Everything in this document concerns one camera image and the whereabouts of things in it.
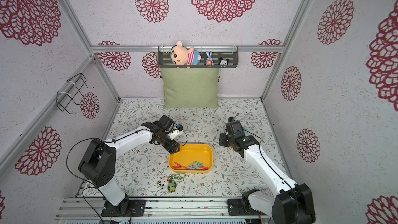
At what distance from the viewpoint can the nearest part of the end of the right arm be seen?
0.57 m

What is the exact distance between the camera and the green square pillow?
969 millimetres

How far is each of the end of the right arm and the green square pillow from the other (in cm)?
39
